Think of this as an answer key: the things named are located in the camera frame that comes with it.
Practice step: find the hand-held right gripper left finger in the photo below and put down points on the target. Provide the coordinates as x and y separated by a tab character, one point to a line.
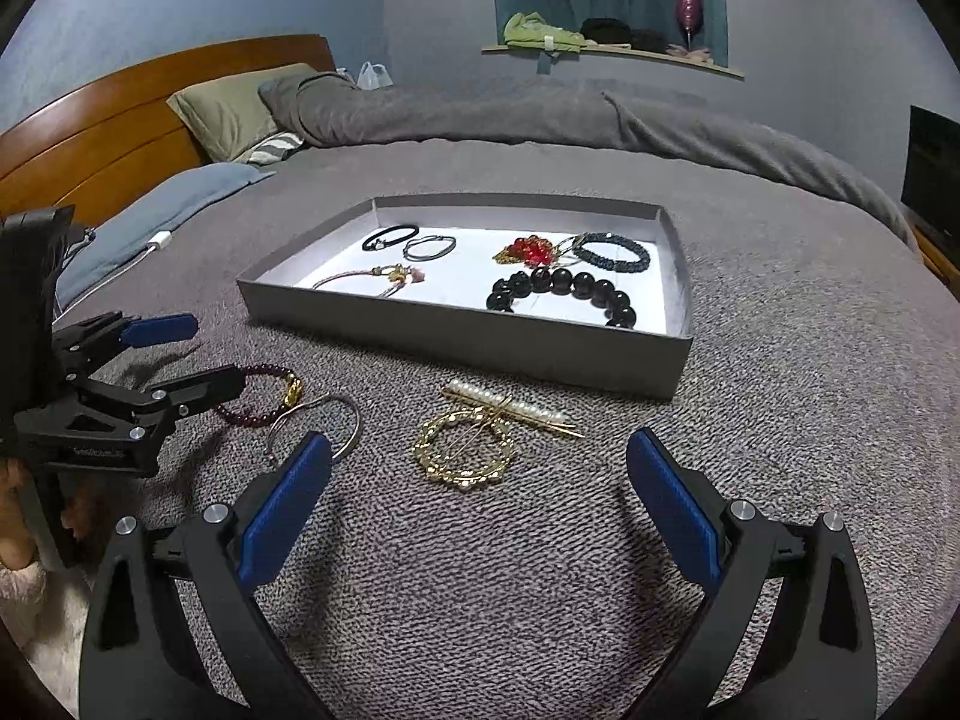
285	510

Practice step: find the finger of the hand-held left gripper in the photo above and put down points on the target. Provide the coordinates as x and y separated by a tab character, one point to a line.
161	328
202	388

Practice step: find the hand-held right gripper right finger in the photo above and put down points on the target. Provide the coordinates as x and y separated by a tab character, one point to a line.
675	510

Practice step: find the grey cardboard box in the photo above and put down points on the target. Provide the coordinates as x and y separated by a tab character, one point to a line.
450	345

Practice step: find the thin silver bangle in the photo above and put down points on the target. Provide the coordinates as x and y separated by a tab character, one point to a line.
409	247

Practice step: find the red and gold ornament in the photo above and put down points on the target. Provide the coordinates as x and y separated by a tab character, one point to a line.
529	249

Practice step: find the person's left forearm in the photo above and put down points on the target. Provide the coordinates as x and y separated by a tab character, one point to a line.
37	615

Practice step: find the person's left hand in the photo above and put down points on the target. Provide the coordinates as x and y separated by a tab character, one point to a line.
15	517

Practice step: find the blue pillow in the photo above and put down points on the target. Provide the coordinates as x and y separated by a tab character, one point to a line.
165	217

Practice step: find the gold round brooch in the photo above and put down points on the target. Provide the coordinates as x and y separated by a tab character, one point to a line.
431	465

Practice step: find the grey bed cover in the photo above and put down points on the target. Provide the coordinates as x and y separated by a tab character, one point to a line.
787	390

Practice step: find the wooden headboard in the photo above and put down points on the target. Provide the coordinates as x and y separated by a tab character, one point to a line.
112	120

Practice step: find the striped pillow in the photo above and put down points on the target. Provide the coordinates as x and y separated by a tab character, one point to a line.
274	150

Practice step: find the pearl hair pin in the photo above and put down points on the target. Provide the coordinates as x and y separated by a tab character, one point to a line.
480	395

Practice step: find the green pillow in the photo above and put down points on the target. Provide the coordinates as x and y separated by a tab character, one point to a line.
232	109

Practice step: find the white plastic bag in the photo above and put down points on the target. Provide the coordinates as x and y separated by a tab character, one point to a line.
373	76

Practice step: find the wooden television stand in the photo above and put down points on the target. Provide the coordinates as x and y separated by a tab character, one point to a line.
941	259

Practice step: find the grey duvet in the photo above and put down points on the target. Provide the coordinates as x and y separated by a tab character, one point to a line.
525	120

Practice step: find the black television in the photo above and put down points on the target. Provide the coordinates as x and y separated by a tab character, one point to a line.
937	172

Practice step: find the pink cloth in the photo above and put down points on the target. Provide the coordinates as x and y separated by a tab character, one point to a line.
690	52

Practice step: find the window sill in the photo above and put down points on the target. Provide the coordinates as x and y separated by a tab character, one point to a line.
637	52

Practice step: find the white hanging tag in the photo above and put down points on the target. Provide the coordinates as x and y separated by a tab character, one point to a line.
550	52

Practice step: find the green cloth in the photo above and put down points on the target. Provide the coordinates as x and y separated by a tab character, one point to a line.
536	30

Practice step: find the black hat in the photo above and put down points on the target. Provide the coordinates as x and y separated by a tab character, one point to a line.
619	34

